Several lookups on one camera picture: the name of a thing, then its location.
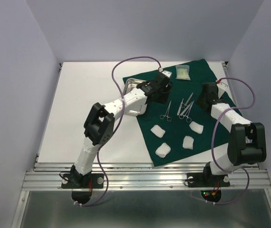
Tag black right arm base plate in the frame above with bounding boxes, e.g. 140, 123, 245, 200
184, 172, 230, 188

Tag white gauze pad centre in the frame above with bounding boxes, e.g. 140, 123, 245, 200
182, 136, 194, 150

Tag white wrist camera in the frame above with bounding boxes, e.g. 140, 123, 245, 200
216, 80, 228, 98
161, 70, 172, 78

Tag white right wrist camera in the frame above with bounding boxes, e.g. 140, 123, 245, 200
216, 80, 228, 98

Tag steel scalpel handle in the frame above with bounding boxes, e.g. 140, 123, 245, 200
177, 93, 193, 115

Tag right side aluminium rail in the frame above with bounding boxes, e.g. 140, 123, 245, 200
222, 60, 259, 169

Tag clear bag of cotton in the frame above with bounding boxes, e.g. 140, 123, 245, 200
175, 65, 191, 81

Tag white gauze pad far left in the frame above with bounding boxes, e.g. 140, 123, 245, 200
150, 125, 166, 138

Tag white gauze pad near left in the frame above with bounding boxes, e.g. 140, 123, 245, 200
155, 142, 171, 158

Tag stainless steel instrument tray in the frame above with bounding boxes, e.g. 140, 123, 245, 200
123, 78, 147, 116

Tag dark green surgical drape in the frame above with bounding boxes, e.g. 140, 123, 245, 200
122, 58, 254, 167

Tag white gauze pad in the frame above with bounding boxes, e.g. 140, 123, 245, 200
182, 136, 194, 150
155, 142, 171, 158
150, 125, 166, 138
189, 121, 204, 134

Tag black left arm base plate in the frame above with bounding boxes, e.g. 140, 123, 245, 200
59, 172, 105, 189

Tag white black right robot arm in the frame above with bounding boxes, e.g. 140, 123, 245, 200
197, 81, 267, 185

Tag aluminium extrusion rail frame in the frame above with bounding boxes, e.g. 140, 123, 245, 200
12, 155, 271, 228

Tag steel surgical scissors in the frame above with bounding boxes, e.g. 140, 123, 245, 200
179, 101, 194, 122

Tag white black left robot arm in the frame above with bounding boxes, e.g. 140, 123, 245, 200
70, 70, 172, 188

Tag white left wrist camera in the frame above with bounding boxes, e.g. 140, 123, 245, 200
161, 70, 172, 78

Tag steel hemostat forceps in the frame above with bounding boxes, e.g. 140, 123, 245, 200
159, 101, 172, 122

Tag white gauze pad right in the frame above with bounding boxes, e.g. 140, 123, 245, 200
189, 121, 204, 134

